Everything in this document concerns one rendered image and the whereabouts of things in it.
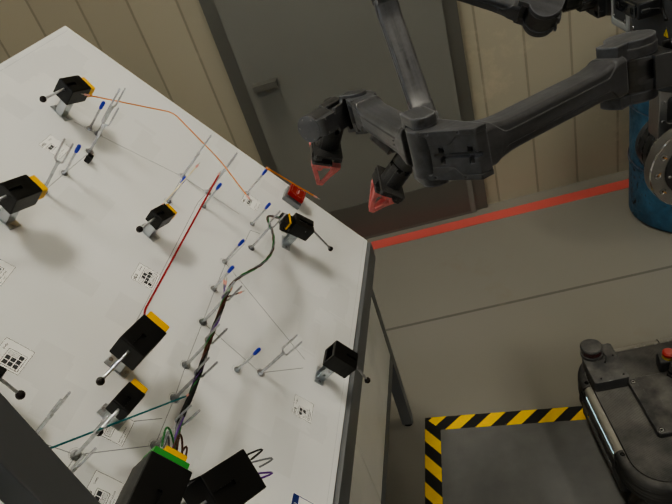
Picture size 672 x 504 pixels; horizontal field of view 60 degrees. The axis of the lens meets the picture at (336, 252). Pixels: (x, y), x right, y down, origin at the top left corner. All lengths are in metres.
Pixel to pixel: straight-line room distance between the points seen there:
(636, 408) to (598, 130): 1.79
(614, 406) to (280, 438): 1.21
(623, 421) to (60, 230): 1.65
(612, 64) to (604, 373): 1.28
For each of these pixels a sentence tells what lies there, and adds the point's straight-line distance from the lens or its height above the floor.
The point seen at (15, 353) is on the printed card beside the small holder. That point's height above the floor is 1.37.
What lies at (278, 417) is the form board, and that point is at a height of 1.00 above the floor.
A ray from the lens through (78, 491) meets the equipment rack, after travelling 0.55.
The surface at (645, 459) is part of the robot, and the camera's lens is 1.98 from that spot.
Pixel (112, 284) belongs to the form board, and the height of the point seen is 1.32.
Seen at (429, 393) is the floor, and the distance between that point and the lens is 2.47.
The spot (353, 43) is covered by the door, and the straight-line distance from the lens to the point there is 2.94.
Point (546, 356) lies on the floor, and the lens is 2.54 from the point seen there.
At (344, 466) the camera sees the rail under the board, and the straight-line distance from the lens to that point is 1.27.
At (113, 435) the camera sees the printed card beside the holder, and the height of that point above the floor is 1.22.
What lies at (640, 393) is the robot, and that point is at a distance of 2.09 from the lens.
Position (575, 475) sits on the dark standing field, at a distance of 2.22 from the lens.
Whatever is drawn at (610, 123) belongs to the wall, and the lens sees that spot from 3.47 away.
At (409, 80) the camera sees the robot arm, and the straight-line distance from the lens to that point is 1.42.
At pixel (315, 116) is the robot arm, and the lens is 1.22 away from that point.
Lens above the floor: 1.87
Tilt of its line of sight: 34 degrees down
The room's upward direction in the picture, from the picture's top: 19 degrees counter-clockwise
